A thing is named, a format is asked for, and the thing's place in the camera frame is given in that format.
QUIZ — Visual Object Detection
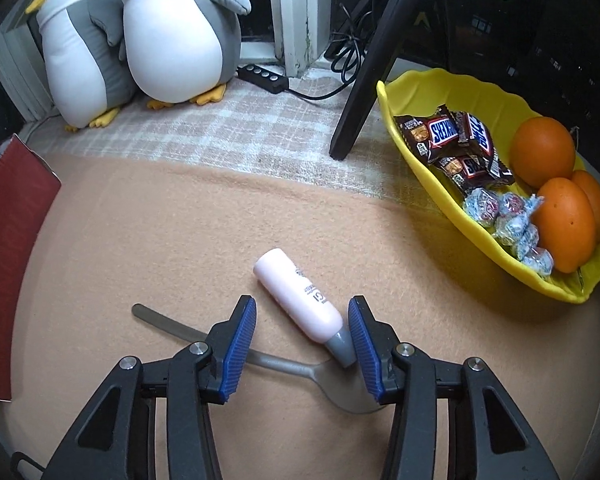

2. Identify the pile of wrapped candies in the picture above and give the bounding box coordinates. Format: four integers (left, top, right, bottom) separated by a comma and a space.
464, 187, 555, 278

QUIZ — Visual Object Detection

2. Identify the metal spoon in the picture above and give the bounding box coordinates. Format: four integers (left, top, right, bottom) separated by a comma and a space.
131, 302, 388, 415

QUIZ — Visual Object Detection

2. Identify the plaid mat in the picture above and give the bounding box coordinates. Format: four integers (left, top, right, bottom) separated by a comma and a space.
17, 67, 406, 197

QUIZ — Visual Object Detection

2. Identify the orange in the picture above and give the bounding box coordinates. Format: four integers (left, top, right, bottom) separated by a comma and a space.
570, 170, 600, 243
532, 177, 597, 273
509, 116, 577, 190

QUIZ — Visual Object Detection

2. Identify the black inline remote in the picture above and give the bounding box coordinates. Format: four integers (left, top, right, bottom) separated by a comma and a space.
236, 64, 288, 94

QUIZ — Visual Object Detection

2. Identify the brown chocolate bar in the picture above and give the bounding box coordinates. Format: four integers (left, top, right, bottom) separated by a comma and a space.
394, 105, 468, 163
430, 155, 516, 196
455, 111, 496, 161

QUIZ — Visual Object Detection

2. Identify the red cardboard box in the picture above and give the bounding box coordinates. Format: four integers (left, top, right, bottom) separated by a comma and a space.
0, 133, 62, 403

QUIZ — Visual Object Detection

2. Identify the pink bottle with grey cap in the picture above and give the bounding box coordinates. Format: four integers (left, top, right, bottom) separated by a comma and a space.
253, 248, 357, 368

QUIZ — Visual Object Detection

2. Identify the large penguin plush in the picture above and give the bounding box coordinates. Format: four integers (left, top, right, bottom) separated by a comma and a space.
25, 0, 137, 133

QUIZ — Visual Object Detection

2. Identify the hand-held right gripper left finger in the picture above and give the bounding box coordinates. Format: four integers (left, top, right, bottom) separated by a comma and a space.
40, 295, 258, 480

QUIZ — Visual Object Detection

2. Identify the small penguin plush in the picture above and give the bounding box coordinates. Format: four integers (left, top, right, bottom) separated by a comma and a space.
117, 0, 252, 111

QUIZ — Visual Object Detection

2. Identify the black ring light cable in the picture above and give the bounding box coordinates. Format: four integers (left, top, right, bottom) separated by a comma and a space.
280, 2, 376, 102

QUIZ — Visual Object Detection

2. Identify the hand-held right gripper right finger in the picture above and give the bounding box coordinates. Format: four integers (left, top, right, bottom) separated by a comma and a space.
347, 295, 563, 480

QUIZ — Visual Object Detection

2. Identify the yellow bowl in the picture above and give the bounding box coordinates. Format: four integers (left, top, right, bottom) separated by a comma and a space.
376, 68, 600, 303

